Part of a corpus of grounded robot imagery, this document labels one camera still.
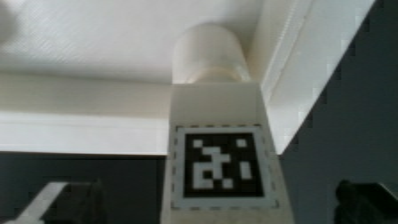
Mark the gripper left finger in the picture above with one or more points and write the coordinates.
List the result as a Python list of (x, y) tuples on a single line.
[(66, 204)]

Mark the white square tabletop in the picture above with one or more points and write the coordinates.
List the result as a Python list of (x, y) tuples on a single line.
[(121, 67)]

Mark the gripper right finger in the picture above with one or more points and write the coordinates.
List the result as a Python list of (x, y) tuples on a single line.
[(367, 204)]

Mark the white table leg with tag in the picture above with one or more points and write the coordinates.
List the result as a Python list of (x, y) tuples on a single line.
[(224, 186)]

